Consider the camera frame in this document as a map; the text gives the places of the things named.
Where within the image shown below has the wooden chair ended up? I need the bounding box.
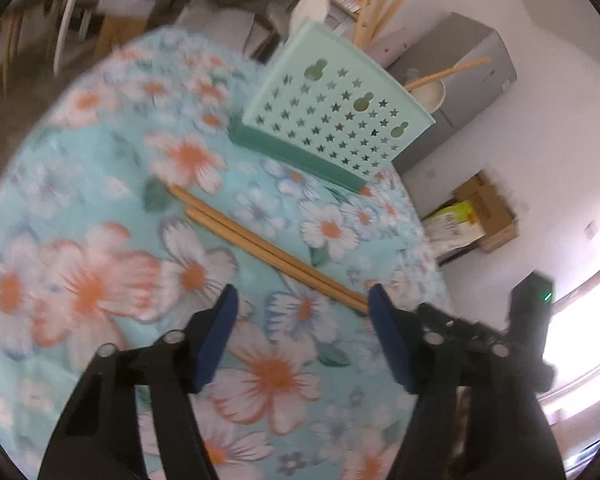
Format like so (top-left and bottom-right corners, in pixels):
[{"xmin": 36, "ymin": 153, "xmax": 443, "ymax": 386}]
[{"xmin": 0, "ymin": 0, "xmax": 66, "ymax": 96}]

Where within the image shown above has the wooden chopstick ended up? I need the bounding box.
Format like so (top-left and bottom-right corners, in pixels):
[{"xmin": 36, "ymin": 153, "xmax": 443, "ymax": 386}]
[
  {"xmin": 407, "ymin": 62, "xmax": 473, "ymax": 92},
  {"xmin": 166, "ymin": 184, "xmax": 370, "ymax": 308},
  {"xmin": 405, "ymin": 56, "xmax": 493, "ymax": 88},
  {"xmin": 365, "ymin": 0, "xmax": 425, "ymax": 45},
  {"xmin": 352, "ymin": 0, "xmax": 400, "ymax": 43},
  {"xmin": 185, "ymin": 206, "xmax": 368, "ymax": 316}
]

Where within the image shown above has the open cardboard box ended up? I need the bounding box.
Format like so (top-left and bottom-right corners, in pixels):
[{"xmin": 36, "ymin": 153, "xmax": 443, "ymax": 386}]
[{"xmin": 452, "ymin": 172, "xmax": 520, "ymax": 255}]

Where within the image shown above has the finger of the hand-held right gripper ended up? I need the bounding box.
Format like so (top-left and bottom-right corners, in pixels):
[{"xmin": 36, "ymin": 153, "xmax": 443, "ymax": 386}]
[{"xmin": 420, "ymin": 302, "xmax": 514, "ymax": 357}]

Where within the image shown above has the teal star-holed utensil holder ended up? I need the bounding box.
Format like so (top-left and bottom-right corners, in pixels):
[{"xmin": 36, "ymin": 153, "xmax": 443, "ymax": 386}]
[{"xmin": 228, "ymin": 20, "xmax": 437, "ymax": 193}]

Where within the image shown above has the small brown carton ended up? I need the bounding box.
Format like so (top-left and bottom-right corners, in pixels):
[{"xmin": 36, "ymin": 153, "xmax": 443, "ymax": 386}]
[{"xmin": 100, "ymin": 12, "xmax": 133, "ymax": 60}]

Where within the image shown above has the white-framed side table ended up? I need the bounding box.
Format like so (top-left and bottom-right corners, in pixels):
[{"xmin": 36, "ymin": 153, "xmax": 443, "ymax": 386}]
[{"xmin": 52, "ymin": 0, "xmax": 371, "ymax": 76}]

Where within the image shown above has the blue floral tablecloth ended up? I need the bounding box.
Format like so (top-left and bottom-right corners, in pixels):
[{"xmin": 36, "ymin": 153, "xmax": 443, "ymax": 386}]
[{"xmin": 0, "ymin": 25, "xmax": 453, "ymax": 480}]

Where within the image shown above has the silver refrigerator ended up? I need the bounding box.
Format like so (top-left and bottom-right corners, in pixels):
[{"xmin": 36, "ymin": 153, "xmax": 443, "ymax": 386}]
[{"xmin": 367, "ymin": 12, "xmax": 518, "ymax": 176}]

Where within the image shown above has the white foam box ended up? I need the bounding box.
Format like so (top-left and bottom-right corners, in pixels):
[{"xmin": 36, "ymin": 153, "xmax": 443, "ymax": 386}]
[{"xmin": 97, "ymin": 0, "xmax": 156, "ymax": 16}]

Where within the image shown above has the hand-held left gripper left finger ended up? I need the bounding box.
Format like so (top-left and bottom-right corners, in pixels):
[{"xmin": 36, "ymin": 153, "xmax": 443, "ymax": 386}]
[{"xmin": 37, "ymin": 284, "xmax": 241, "ymax": 480}]

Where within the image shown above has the white cloth-covered box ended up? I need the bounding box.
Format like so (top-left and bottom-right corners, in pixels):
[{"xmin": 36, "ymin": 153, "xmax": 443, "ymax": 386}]
[{"xmin": 175, "ymin": 0, "xmax": 261, "ymax": 56}]

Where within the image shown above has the white and yellow bag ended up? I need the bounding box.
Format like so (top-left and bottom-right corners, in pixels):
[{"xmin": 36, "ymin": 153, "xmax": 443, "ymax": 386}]
[{"xmin": 422, "ymin": 200, "xmax": 486, "ymax": 261}]

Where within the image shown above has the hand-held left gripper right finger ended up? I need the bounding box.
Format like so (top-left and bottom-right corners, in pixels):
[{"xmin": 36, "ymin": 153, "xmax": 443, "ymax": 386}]
[{"xmin": 367, "ymin": 283, "xmax": 568, "ymax": 480}]

